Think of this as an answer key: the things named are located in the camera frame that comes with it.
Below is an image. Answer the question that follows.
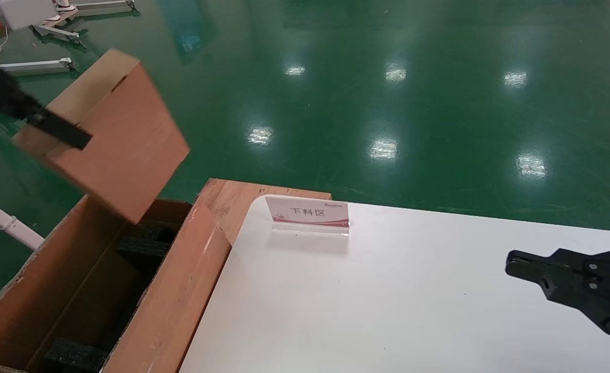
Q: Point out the grey stand of white humanoid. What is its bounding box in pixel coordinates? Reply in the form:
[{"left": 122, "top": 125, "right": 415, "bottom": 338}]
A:
[{"left": 30, "top": 0, "right": 136, "bottom": 46}]

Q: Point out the small cardboard box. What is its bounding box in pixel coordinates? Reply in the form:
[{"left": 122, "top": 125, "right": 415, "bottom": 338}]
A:
[{"left": 12, "top": 48, "right": 191, "bottom": 224}]

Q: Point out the grey stand of black humanoid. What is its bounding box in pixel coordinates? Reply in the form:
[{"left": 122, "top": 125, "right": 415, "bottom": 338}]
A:
[{"left": 0, "top": 58, "right": 74, "bottom": 77}]

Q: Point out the large open cardboard box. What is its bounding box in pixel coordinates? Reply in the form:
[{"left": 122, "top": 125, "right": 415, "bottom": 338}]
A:
[{"left": 0, "top": 196, "right": 232, "bottom": 373}]

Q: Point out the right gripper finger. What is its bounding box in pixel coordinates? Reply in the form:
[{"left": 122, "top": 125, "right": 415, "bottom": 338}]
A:
[
  {"left": 505, "top": 263, "right": 610, "bottom": 358},
  {"left": 505, "top": 246, "right": 610, "bottom": 283}
]

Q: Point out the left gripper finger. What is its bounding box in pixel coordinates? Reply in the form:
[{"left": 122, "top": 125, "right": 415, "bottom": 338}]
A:
[{"left": 0, "top": 67, "right": 93, "bottom": 151}]

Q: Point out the white metal trolley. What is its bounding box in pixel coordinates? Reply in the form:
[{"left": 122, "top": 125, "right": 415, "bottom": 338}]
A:
[{"left": 0, "top": 191, "right": 45, "bottom": 250}]

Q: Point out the black foam block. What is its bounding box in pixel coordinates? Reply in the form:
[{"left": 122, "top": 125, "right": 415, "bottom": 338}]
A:
[
  {"left": 116, "top": 223, "right": 177, "bottom": 261},
  {"left": 43, "top": 338, "right": 110, "bottom": 373}
]

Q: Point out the acrylic sign with Chinese text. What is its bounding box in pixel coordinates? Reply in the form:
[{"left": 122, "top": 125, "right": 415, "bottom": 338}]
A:
[{"left": 265, "top": 195, "right": 351, "bottom": 238}]

